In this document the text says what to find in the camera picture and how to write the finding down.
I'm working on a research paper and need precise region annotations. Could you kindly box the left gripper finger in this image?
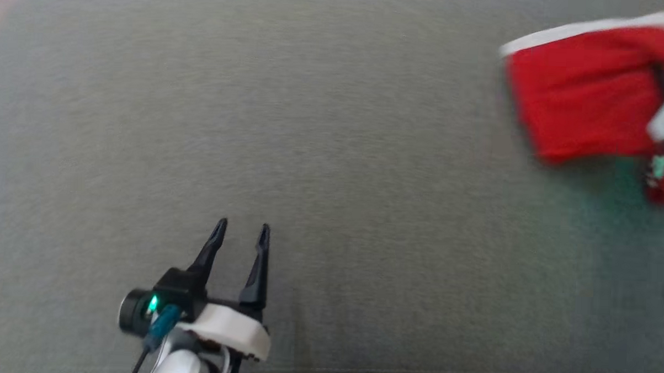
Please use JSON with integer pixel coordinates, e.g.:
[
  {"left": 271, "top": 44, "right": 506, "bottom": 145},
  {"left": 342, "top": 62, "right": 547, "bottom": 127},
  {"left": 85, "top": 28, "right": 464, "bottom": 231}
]
[
  {"left": 238, "top": 223, "right": 270, "bottom": 312},
  {"left": 188, "top": 216, "right": 228, "bottom": 285}
]

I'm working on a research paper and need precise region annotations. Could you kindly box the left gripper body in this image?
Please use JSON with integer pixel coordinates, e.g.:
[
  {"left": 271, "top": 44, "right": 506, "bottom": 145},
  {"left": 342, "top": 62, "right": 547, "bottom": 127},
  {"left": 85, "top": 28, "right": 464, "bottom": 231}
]
[{"left": 118, "top": 267, "right": 252, "bottom": 340}]

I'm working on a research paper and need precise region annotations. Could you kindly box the red and white sports jersey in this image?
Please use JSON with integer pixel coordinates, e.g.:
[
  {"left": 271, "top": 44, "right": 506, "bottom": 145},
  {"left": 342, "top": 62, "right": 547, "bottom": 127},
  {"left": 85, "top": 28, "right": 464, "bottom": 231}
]
[{"left": 493, "top": 3, "right": 664, "bottom": 207}]

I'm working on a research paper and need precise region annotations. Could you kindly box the large grey fabric sofa ottoman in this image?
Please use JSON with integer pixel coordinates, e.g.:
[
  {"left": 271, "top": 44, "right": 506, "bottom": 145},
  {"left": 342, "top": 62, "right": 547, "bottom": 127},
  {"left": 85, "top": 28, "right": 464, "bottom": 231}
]
[{"left": 0, "top": 0, "right": 664, "bottom": 373}]

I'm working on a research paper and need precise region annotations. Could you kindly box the black cable with blue plug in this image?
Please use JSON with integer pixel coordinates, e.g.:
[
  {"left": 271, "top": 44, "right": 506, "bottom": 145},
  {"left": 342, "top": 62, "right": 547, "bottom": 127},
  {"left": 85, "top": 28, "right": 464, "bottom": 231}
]
[{"left": 129, "top": 303, "right": 184, "bottom": 373}]

